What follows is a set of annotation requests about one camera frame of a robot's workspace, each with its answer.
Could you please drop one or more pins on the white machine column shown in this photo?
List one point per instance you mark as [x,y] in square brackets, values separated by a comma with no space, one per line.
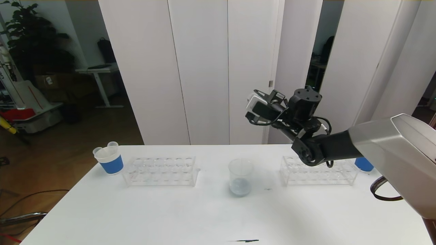
[8,75]

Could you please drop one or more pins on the clear acrylic test tube rack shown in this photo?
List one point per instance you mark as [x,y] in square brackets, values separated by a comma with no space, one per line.
[167,170]
[320,177]

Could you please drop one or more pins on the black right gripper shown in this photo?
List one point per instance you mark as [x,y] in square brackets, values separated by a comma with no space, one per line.
[259,112]

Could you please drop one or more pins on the clear plastic beaker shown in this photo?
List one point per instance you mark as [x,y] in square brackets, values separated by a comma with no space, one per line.
[241,189]

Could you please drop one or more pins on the yellow tool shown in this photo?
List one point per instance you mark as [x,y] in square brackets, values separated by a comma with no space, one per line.
[8,126]

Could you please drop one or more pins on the metal chair leg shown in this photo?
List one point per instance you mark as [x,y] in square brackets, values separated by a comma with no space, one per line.
[27,217]

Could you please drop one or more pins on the test tube with red pigment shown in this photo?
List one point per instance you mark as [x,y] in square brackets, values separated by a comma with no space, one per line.
[112,146]

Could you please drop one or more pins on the white machine base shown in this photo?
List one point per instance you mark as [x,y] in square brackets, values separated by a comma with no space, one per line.
[37,102]

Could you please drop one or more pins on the brown cardboard box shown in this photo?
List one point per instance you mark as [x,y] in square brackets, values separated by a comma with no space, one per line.
[51,82]

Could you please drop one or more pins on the white standing desk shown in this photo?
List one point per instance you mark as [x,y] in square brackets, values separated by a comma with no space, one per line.
[98,70]

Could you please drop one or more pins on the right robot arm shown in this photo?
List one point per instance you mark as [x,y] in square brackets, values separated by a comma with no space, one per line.
[402,149]

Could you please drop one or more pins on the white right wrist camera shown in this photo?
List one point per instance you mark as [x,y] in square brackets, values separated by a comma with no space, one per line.
[253,103]

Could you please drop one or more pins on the white partition panel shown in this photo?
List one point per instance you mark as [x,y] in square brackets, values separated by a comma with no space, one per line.
[293,51]
[250,51]
[351,68]
[204,68]
[385,68]
[412,85]
[143,68]

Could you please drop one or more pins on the test tube with blue pigment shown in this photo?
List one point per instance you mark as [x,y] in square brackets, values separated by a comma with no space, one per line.
[98,151]

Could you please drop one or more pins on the black backpack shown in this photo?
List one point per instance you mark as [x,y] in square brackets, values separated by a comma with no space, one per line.
[106,51]

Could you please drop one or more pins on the dark green potted plant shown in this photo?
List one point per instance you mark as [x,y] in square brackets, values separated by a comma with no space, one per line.
[30,41]

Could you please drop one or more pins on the paper cup with blue band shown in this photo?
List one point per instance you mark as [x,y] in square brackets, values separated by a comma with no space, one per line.
[111,165]
[364,165]

